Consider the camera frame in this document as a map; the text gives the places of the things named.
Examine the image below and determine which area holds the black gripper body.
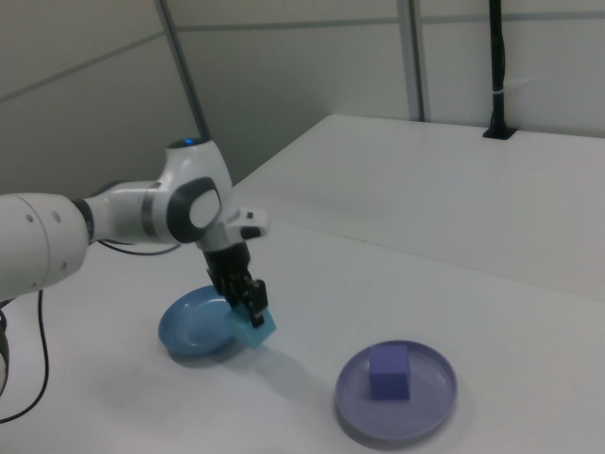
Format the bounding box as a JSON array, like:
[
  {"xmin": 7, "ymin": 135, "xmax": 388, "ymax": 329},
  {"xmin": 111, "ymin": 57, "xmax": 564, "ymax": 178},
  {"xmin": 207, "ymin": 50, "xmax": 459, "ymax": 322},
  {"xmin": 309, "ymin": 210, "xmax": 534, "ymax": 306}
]
[{"xmin": 202, "ymin": 241, "xmax": 257, "ymax": 297}]

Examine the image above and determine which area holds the light blue cube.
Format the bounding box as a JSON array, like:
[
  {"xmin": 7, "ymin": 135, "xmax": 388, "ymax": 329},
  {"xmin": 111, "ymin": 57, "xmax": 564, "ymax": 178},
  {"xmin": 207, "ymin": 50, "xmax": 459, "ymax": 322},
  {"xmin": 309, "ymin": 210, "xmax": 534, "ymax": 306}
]
[{"xmin": 225, "ymin": 304, "xmax": 278, "ymax": 351}]

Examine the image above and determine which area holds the purple cube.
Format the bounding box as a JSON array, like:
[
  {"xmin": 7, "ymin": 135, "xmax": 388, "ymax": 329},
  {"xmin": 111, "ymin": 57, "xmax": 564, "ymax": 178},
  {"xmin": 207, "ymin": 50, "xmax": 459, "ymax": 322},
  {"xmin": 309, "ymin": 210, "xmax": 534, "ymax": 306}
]
[{"xmin": 368, "ymin": 343, "xmax": 411, "ymax": 403}]

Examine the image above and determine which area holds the blue plate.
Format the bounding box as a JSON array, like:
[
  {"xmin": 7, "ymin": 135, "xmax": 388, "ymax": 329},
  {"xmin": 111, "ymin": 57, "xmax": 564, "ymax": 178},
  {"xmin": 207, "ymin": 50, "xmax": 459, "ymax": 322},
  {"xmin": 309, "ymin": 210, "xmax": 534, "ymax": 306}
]
[{"xmin": 157, "ymin": 285, "xmax": 252, "ymax": 358}]

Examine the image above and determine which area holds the purple plate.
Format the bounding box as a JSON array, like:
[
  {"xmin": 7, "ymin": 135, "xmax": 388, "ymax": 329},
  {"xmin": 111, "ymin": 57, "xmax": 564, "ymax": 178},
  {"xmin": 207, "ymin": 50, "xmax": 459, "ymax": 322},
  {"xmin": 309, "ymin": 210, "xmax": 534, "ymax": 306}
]
[{"xmin": 335, "ymin": 340, "xmax": 458, "ymax": 445}]

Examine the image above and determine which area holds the white adjacent table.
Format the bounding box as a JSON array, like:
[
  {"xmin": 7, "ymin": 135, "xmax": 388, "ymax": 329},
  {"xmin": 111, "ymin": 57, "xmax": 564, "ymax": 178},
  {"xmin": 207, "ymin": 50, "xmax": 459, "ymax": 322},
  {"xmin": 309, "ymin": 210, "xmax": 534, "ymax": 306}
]
[{"xmin": 231, "ymin": 113, "xmax": 605, "ymax": 302}]

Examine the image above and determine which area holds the black pole base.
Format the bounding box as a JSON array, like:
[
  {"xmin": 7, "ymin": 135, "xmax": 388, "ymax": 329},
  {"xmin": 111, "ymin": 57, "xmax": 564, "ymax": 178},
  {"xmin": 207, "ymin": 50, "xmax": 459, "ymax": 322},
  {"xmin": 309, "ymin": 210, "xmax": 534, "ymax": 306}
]
[{"xmin": 481, "ymin": 125, "xmax": 517, "ymax": 141}]

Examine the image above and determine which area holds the white zip tie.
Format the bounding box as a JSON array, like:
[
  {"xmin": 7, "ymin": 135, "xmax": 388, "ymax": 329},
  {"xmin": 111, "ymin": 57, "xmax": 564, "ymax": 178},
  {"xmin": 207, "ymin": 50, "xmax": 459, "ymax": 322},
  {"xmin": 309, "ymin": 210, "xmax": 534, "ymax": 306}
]
[{"xmin": 491, "ymin": 75, "xmax": 541, "ymax": 96}]

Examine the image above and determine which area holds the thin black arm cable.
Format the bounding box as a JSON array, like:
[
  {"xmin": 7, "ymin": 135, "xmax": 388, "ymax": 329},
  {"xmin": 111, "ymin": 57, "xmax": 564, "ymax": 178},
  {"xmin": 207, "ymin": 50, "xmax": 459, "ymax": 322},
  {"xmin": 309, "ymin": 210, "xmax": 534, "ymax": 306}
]
[{"xmin": 95, "ymin": 237, "xmax": 182, "ymax": 257}]

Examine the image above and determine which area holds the black hanging cable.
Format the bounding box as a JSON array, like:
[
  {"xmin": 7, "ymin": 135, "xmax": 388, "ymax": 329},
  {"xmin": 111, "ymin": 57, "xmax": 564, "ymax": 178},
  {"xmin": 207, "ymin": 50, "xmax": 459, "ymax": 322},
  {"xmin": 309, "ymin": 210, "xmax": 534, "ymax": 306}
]
[{"xmin": 0, "ymin": 288, "xmax": 51, "ymax": 425}]

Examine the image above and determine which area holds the slanted grey partition post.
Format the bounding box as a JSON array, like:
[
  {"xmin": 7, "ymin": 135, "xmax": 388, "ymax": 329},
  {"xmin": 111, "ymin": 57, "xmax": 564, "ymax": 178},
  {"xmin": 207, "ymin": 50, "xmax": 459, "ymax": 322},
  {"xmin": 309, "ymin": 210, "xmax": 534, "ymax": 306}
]
[{"xmin": 154, "ymin": 0, "xmax": 213, "ymax": 142}]

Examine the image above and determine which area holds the black cable pole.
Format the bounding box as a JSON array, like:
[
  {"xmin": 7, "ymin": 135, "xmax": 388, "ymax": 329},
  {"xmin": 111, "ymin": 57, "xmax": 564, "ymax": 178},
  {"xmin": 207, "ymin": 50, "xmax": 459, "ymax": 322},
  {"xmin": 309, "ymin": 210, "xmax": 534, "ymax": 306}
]
[{"xmin": 486, "ymin": 0, "xmax": 510, "ymax": 134}]

